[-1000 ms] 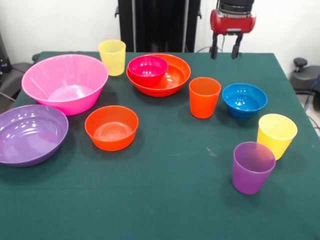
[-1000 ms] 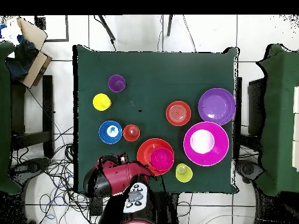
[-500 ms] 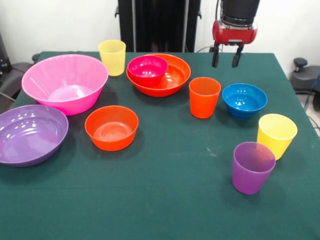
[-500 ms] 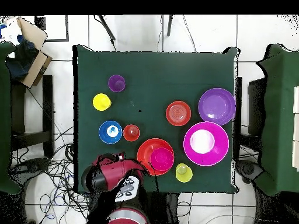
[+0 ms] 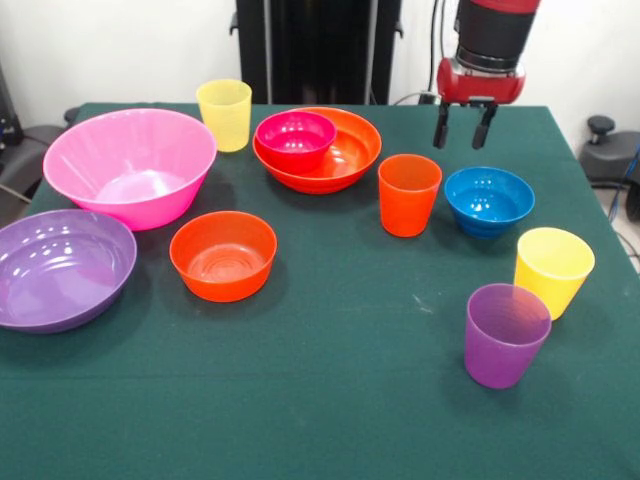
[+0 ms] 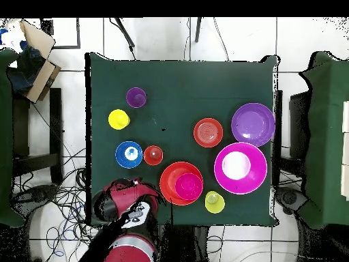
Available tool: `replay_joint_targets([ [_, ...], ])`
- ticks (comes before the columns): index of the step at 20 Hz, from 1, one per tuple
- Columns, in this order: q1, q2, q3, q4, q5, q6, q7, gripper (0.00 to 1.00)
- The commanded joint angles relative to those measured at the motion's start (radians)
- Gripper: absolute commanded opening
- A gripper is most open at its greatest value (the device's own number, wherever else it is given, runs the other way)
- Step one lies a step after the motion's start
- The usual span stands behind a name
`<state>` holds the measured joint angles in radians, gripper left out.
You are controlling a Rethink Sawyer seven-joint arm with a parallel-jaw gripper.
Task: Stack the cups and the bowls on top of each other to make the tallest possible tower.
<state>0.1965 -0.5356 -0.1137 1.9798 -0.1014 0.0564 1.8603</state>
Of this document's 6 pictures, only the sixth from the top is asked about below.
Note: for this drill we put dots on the large pink bowl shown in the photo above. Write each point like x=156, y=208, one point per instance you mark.
x=256, y=177

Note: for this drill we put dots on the black pedestal foot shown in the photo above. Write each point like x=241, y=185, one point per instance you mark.
x=289, y=198
x=38, y=193

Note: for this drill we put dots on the dark blue cloth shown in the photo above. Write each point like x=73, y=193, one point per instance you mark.
x=24, y=71

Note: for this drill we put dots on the bright yellow cup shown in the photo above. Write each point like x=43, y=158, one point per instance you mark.
x=118, y=119

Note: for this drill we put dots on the purple cup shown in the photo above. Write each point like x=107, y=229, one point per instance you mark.
x=136, y=97

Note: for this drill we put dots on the small orange bowl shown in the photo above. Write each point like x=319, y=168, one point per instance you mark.
x=208, y=132

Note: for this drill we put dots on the black square frame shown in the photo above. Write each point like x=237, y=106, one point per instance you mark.
x=78, y=35

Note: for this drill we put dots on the purple bowl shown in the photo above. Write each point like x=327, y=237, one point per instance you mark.
x=253, y=124

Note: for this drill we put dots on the green-covered side table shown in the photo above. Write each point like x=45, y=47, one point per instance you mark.
x=324, y=136
x=5, y=136

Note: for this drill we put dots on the black stool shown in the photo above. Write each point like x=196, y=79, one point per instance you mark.
x=56, y=122

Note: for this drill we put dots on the white box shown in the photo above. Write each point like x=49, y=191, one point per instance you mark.
x=346, y=117
x=346, y=148

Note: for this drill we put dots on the small blue bowl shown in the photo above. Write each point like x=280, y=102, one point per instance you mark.
x=121, y=158

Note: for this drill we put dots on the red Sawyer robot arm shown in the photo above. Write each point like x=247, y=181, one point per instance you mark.
x=122, y=193

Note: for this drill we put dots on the black tripod leg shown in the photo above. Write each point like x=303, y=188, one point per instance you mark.
x=198, y=30
x=125, y=32

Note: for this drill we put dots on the pale yellow cup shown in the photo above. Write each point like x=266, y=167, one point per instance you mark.
x=218, y=206

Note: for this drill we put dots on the cardboard box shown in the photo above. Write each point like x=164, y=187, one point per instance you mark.
x=41, y=79

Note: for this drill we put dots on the small pink-red bowl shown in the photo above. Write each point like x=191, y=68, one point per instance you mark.
x=189, y=187

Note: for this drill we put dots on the large orange bowl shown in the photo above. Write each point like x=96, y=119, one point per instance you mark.
x=169, y=177

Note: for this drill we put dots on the black box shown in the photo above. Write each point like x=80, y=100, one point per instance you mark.
x=298, y=125

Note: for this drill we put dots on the orange cup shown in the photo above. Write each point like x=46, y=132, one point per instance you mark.
x=153, y=155

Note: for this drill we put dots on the dark green tablecloth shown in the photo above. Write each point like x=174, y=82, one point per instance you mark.
x=177, y=90

